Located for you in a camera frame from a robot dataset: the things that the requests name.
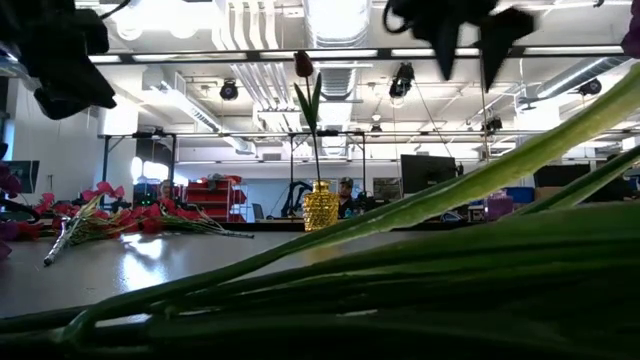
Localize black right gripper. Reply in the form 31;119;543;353
387;0;536;94

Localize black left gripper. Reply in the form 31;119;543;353
0;0;117;121

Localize red flower sprig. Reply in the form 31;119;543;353
0;169;46;241

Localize red flower bunch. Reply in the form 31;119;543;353
34;180;255;267

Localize purple flower bunch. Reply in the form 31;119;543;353
0;9;640;360

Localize purple glass vase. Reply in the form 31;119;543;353
485;189;515;222

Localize yellow textured glass vase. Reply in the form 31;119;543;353
302;179;341;233

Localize small dark monitor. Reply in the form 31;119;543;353
2;159;41;195

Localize black computer monitor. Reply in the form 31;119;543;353
400;153;459;195

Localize black panel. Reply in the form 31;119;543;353
533;164;591;189

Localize blue storage bins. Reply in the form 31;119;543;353
504;187;535;204

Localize dark purple tulip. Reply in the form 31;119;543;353
292;49;324;184

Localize red shelf cart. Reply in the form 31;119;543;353
185;174;249;224

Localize person with cap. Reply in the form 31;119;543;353
337;176;359;220

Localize black hanging camera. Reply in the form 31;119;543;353
219;78;240;102
388;62;416;100
578;78;603;97

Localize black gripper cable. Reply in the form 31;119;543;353
382;2;406;35

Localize silver ventilation duct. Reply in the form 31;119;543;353
302;0;374;157

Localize black background station frame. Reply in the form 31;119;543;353
99;128;640;221

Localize black overhead frame bar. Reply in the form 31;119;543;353
87;45;626;65

